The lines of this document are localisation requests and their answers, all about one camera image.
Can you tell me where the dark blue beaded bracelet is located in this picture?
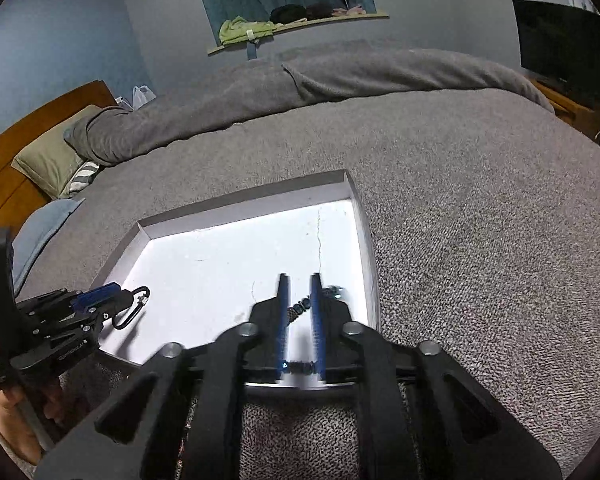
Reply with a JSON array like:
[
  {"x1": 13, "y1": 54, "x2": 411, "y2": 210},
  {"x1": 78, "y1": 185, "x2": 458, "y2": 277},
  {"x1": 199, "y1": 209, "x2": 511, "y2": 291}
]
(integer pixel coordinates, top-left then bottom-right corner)
[{"x1": 281, "y1": 284, "x2": 351, "y2": 376}]

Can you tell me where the person left hand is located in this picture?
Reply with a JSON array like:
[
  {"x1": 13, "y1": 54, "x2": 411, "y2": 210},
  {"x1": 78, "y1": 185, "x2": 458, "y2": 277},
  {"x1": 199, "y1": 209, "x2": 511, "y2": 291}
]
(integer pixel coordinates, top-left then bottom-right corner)
[{"x1": 0, "y1": 377, "x2": 76, "y2": 479}]

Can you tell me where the light blue blanket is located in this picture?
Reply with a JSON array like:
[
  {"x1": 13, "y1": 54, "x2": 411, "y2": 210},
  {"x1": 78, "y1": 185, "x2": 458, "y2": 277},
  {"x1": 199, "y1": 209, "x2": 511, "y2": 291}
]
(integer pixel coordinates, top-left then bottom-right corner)
[{"x1": 0, "y1": 198, "x2": 86, "y2": 361}]

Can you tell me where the grey shallow cardboard tray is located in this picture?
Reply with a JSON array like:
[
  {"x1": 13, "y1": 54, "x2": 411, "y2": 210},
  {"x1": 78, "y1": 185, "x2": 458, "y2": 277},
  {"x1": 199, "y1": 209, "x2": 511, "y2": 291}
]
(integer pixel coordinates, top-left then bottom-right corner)
[{"x1": 94, "y1": 169, "x2": 380, "y2": 365}]

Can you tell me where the wooden headboard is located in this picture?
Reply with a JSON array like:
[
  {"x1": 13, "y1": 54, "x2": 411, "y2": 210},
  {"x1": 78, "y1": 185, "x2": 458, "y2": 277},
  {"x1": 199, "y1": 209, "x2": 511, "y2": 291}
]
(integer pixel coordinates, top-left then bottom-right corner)
[{"x1": 0, "y1": 80, "x2": 116, "y2": 233}]

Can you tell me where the striped grey white pillow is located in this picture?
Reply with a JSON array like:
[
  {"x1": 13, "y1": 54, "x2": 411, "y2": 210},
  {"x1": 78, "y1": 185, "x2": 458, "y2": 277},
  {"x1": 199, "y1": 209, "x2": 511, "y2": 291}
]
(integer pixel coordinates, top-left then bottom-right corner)
[{"x1": 64, "y1": 160, "x2": 100, "y2": 197}]

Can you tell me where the olive green pillow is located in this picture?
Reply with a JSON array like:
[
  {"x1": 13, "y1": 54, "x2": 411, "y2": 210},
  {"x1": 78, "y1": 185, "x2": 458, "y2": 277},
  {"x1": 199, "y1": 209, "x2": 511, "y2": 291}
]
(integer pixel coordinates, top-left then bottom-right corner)
[{"x1": 12, "y1": 104, "x2": 102, "y2": 200}]

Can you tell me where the grey bed cover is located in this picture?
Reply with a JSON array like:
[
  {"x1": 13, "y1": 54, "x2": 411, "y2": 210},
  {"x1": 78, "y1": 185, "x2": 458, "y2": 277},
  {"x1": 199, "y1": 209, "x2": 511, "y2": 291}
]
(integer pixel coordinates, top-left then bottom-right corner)
[{"x1": 21, "y1": 89, "x2": 600, "y2": 474}]

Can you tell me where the white plastic bag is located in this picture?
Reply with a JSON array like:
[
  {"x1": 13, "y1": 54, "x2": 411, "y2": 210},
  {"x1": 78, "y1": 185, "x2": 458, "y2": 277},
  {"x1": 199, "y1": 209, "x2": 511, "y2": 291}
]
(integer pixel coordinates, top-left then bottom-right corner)
[{"x1": 116, "y1": 84, "x2": 157, "y2": 110}]

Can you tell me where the grey rolled duvet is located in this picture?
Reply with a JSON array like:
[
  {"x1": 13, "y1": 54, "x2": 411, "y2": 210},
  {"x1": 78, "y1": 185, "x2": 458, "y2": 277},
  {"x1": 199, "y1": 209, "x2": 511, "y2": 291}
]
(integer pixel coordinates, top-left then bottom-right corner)
[{"x1": 65, "y1": 40, "x2": 569, "y2": 184}]

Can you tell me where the green cloth on shelf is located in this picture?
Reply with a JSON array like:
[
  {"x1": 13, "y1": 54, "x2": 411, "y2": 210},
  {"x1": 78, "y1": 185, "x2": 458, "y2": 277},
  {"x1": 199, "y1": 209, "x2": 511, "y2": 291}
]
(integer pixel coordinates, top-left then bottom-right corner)
[{"x1": 219, "y1": 16, "x2": 277, "y2": 47}]

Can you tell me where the wooden window shelf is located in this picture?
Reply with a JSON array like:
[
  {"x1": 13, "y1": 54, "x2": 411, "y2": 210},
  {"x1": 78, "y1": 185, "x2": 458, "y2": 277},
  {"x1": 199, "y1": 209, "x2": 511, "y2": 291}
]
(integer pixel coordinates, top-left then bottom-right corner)
[{"x1": 207, "y1": 11, "x2": 390, "y2": 56}]

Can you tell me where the wooden tv stand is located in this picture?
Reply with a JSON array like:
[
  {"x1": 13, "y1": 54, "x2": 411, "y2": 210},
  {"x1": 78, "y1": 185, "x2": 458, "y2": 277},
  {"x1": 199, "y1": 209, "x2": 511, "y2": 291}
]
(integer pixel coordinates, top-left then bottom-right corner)
[{"x1": 531, "y1": 79, "x2": 600, "y2": 140}]

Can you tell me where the black clothing on shelf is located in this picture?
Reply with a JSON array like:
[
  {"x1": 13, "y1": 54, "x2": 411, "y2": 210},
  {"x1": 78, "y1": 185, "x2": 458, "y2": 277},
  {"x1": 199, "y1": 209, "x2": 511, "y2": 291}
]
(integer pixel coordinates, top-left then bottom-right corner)
[{"x1": 270, "y1": 3, "x2": 334, "y2": 25}]

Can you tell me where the black monitor screen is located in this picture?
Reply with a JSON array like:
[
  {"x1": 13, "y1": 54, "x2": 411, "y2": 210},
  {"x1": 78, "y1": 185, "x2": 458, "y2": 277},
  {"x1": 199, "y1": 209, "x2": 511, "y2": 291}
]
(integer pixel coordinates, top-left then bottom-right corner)
[{"x1": 513, "y1": 0, "x2": 600, "y2": 104}]

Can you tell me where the white wall power strip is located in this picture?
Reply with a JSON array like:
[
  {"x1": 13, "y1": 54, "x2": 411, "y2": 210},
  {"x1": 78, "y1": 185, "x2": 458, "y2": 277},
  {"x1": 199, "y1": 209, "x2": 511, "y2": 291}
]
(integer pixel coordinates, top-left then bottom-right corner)
[{"x1": 567, "y1": 0, "x2": 598, "y2": 14}]

